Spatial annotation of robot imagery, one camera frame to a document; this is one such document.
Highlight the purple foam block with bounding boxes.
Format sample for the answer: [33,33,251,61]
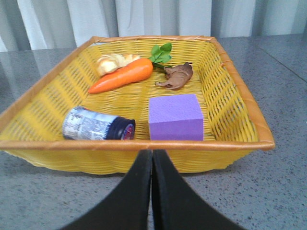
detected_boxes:
[148,94,204,141]

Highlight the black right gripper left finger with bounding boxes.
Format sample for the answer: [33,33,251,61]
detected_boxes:
[62,150,152,230]

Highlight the yellow woven plastic basket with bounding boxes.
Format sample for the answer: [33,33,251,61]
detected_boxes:
[0,35,275,174]

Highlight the grey white curtain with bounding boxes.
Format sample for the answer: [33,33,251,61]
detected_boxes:
[0,0,307,52]

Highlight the toy croissant bread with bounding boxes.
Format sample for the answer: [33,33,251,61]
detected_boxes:
[96,54,141,77]

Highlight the orange toy carrot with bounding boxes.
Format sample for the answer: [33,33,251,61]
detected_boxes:
[88,43,172,94]

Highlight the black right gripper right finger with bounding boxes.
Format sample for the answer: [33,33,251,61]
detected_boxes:
[152,149,243,230]

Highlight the blue white label can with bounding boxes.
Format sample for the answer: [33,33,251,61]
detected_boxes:
[62,106,136,140]

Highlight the brown toy animal figure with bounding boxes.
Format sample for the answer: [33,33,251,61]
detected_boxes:
[155,62,193,90]

